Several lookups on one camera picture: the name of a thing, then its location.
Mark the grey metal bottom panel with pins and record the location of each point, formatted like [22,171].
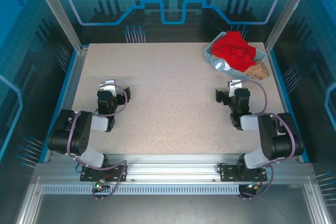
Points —
[170,211]

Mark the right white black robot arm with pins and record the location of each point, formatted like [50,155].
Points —
[267,134]

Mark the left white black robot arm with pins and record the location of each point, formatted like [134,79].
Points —
[68,134]

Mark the aluminium frame post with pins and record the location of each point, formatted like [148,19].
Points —
[286,11]
[60,19]

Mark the small connector with green light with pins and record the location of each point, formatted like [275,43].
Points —
[99,185]

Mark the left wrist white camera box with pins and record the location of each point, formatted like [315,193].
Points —
[107,87]

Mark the light blue t-shirt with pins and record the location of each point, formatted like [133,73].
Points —
[219,64]

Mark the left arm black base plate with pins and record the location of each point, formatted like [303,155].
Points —
[89,174]

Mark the small connector with orange plug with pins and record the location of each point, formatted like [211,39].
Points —
[252,186]

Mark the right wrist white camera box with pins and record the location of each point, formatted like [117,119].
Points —
[234,85]

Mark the aluminium lower frame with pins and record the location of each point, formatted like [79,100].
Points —
[27,205]

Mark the red bear print t-shirt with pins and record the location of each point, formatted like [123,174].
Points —
[233,48]

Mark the light blue plastic basket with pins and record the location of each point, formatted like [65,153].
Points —
[208,54]

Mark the aluminium mounting rail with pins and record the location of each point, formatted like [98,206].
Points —
[170,169]

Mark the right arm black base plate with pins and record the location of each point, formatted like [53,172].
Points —
[228,174]

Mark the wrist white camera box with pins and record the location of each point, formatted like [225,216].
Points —
[107,87]
[234,85]

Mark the blue table edge strip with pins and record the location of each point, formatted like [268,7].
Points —
[283,95]

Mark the tan t-shirt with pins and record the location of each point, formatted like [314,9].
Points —
[260,70]

